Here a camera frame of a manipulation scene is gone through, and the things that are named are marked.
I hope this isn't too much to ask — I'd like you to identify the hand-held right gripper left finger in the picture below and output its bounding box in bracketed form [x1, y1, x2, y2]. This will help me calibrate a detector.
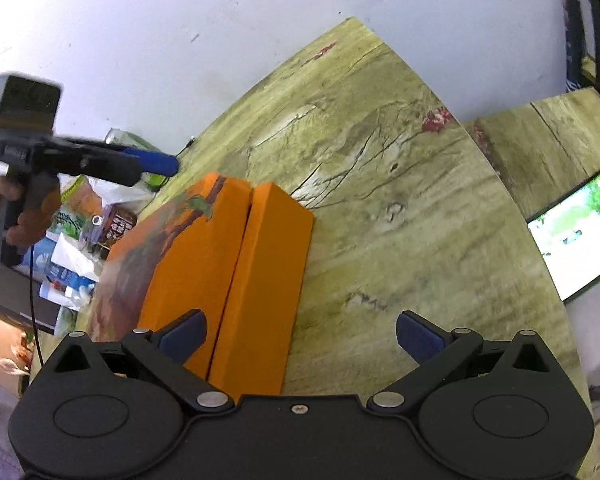
[47, 309, 235, 415]

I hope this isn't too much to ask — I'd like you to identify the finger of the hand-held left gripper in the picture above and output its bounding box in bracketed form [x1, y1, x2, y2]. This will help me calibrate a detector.
[121, 146, 180, 177]

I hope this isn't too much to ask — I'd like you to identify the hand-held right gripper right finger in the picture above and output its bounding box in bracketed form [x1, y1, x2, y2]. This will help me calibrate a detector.
[366, 310, 556, 415]

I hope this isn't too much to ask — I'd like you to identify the orange cardboard box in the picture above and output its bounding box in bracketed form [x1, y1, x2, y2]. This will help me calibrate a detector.
[207, 182, 315, 396]
[87, 172, 254, 376]

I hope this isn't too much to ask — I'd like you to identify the green wood-grain desktop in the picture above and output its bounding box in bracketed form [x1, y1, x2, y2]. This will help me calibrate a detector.
[55, 16, 593, 480]

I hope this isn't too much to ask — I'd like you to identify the person's left hand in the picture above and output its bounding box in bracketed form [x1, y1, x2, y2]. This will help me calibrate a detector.
[0, 174, 48, 248]

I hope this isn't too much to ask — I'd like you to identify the clear plastic bag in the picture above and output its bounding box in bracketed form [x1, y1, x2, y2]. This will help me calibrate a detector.
[87, 176, 153, 211]

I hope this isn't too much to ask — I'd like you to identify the orange noodle snack bag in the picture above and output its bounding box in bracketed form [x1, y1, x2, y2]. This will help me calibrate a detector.
[74, 179, 103, 217]

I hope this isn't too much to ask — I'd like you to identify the green snack packet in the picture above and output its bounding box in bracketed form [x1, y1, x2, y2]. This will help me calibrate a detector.
[55, 210, 88, 238]

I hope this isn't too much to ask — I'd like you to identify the flat display screen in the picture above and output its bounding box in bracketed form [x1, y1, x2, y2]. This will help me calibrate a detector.
[525, 170, 600, 305]

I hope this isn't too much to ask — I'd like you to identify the wood-grain side table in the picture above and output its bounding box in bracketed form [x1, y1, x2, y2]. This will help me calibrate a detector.
[462, 86, 600, 291]

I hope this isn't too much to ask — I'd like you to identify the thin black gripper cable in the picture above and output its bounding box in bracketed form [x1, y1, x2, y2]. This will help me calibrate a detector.
[26, 245, 45, 372]

